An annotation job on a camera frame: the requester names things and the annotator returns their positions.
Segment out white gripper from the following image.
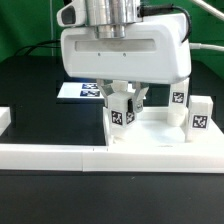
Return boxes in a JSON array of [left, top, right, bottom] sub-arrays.
[[61, 13, 191, 113]]

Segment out white square table top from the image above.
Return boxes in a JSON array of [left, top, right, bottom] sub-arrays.
[[103, 107, 221, 147]]

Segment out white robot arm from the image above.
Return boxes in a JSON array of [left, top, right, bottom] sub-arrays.
[[57, 0, 191, 112]]

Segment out white U-shaped fence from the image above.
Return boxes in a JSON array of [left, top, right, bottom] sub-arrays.
[[0, 106, 224, 174]]

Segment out white marker base plate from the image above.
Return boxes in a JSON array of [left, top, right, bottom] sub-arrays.
[[57, 82, 102, 99]]

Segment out black cable bundle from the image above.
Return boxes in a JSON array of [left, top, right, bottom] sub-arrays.
[[13, 38, 63, 58]]

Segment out white cable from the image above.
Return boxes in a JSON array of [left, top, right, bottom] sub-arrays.
[[188, 0, 224, 53]]

